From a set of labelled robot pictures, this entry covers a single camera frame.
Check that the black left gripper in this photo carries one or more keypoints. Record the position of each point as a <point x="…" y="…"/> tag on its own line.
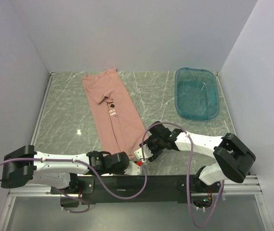
<point x="121" y="172"/>

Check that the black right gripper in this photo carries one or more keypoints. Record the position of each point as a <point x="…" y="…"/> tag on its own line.
<point x="148" y="142"/>

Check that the pink t shirt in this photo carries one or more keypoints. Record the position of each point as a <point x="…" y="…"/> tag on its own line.
<point x="119" y="126"/>

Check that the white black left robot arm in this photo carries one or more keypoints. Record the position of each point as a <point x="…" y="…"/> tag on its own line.
<point x="25" y="165"/>

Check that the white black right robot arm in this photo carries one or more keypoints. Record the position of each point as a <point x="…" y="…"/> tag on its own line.
<point x="233" y="159"/>

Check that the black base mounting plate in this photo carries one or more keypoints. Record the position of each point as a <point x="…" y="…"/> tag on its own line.
<point x="116" y="189"/>

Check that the teal transparent plastic bin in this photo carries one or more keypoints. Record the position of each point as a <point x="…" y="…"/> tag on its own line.
<point x="196" y="94"/>

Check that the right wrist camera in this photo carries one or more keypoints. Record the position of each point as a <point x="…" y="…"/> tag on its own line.
<point x="143" y="153"/>

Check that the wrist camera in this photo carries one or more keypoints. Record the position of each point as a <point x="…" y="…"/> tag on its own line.
<point x="143" y="153"/>
<point x="134" y="168"/>

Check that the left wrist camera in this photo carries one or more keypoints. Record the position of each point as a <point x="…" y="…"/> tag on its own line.
<point x="134" y="168"/>

